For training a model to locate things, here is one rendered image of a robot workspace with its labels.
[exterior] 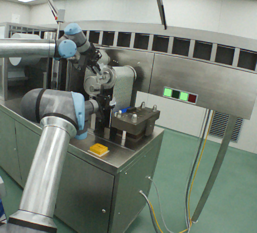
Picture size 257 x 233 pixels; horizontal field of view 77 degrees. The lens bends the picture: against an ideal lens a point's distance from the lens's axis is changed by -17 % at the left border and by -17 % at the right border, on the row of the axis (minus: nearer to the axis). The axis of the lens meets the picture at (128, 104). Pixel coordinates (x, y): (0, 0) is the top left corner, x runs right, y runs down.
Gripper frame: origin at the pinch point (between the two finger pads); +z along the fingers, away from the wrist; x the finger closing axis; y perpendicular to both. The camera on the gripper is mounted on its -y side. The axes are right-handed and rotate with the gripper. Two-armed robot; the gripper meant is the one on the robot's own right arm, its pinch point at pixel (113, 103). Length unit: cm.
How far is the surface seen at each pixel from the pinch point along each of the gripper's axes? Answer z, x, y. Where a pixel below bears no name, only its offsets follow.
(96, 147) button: -27.5, -9.4, -16.6
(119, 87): 4.0, -0.3, 9.9
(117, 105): 4.8, -0.2, -2.0
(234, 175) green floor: 166, -114, -109
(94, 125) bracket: -7.1, 8.5, -15.5
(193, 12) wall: 263, 16, 132
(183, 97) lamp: 29.4, -35.8, 8.3
